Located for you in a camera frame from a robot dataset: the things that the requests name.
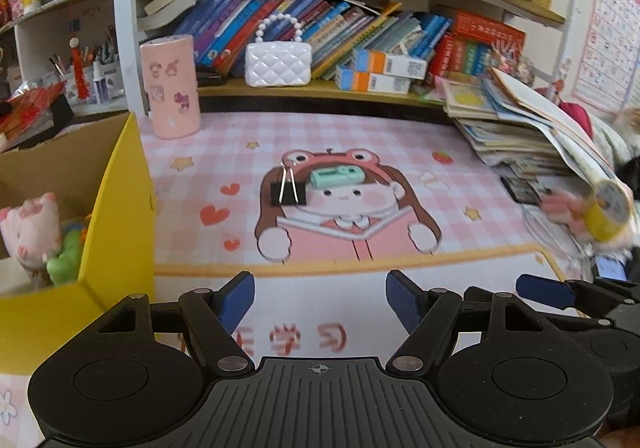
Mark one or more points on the white quilted pearl handbag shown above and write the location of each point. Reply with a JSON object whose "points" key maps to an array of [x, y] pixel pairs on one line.
{"points": [[272, 64]]}

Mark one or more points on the green frog figure blue cap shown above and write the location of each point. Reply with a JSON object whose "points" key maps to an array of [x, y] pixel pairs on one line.
{"points": [[66, 266]]}

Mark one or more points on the cream foam cube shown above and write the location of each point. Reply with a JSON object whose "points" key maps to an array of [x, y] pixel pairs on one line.
{"points": [[15, 278]]}

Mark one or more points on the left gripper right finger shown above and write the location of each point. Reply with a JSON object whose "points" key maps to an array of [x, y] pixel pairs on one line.
{"points": [[428, 317]]}

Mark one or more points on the yellow cardboard box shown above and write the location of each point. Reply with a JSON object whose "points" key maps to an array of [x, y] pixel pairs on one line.
{"points": [[102, 183]]}

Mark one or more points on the yellow tape roll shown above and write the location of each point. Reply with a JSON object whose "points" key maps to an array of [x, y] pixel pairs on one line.
{"points": [[607, 210]]}

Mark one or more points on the pink plush pig toy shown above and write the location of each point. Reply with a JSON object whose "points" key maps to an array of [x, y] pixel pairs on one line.
{"points": [[31, 232]]}

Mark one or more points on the orange blue medicine box lower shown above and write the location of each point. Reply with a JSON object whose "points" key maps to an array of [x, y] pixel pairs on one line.
{"points": [[348, 79]]}

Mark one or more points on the pink sticker cylinder box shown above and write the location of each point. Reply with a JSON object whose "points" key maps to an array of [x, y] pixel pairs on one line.
{"points": [[170, 85]]}

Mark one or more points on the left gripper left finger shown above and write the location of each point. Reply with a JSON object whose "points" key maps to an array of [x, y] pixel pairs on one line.
{"points": [[211, 317]]}

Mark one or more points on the orange blue medicine box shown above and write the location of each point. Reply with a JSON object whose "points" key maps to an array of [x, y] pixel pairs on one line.
{"points": [[348, 79], [381, 63]]}

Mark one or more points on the black binder clip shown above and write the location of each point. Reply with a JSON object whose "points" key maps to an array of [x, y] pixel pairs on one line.
{"points": [[285, 191]]}

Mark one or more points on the mint green correction tape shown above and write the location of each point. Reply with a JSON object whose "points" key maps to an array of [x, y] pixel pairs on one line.
{"points": [[331, 177]]}

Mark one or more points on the white cubby shelf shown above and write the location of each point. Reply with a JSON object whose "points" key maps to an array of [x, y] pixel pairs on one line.
{"points": [[35, 51]]}

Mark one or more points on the black yamaha keyboard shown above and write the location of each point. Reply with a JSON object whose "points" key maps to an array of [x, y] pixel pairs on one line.
{"points": [[36, 115]]}

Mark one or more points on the red tassel doll ornament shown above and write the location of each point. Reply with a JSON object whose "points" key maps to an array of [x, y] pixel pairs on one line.
{"points": [[78, 69]]}

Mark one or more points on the wooden bookshelf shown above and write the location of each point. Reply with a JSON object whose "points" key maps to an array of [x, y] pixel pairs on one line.
{"points": [[155, 37]]}

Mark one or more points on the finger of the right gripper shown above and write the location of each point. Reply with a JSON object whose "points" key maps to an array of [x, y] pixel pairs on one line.
{"points": [[596, 299]]}

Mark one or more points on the stack of magazines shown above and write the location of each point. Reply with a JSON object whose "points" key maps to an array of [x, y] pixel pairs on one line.
{"points": [[509, 123]]}

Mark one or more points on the blue notebook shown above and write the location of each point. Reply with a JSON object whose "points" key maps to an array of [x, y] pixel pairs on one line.
{"points": [[609, 268]]}

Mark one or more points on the orange blue medicine box upper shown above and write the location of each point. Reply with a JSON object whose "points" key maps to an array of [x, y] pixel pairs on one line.
{"points": [[381, 63]]}

